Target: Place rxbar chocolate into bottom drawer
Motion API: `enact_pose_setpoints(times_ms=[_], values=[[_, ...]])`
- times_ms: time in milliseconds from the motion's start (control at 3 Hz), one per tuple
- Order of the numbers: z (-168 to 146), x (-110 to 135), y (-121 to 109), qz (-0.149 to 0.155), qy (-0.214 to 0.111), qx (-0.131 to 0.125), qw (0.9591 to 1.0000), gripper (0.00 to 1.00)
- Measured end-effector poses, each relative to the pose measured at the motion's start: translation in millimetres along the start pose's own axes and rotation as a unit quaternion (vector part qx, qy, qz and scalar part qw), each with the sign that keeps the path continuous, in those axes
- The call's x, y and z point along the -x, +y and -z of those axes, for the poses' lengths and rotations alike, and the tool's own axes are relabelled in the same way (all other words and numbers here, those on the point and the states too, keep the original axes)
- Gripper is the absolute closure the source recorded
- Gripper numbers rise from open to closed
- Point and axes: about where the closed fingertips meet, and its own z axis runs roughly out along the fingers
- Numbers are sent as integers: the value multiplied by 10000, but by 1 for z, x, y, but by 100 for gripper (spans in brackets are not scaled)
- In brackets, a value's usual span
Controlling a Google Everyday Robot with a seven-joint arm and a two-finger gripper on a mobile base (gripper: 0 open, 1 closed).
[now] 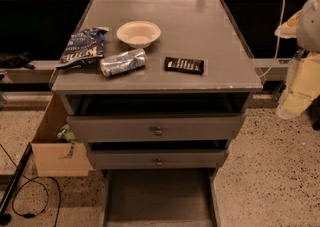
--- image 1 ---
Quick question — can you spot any black rxbar chocolate bar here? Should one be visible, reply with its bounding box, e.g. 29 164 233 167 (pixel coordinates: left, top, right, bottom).
164 57 204 75

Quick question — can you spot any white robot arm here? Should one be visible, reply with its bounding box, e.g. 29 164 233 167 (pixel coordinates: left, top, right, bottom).
275 0 320 119

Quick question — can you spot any grey top drawer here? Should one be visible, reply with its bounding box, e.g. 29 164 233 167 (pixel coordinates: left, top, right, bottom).
67 114 245 142

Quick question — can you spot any grey drawer cabinet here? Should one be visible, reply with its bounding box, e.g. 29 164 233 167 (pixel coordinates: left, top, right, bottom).
49 0 264 227

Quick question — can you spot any grey middle drawer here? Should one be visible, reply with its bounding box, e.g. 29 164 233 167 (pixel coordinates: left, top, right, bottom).
87 149 229 170

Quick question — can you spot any grey open bottom drawer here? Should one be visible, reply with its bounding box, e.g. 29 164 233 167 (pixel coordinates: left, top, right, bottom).
99 169 222 227

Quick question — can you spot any white paper bowl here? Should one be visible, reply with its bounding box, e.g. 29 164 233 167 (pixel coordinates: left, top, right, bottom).
116 21 161 48

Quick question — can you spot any crushed silver can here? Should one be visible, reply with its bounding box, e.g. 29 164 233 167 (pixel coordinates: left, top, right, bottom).
100 49 147 77

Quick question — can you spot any blue kettle chips bag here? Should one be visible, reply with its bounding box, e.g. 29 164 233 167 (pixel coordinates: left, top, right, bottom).
56 27 109 69

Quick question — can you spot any green item in box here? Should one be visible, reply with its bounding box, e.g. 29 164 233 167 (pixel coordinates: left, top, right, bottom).
57 124 77 143

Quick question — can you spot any brown cardboard box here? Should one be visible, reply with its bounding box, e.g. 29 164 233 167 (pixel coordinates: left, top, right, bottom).
31 95 91 177

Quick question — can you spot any black bag on ledge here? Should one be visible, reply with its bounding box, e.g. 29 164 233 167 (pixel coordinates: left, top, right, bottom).
0 52 35 69

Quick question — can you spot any black bar on floor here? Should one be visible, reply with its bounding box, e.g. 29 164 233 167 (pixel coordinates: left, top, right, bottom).
0 144 32 227

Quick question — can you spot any black floor cable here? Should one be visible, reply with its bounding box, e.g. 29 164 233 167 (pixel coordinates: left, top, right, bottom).
0 143 62 227

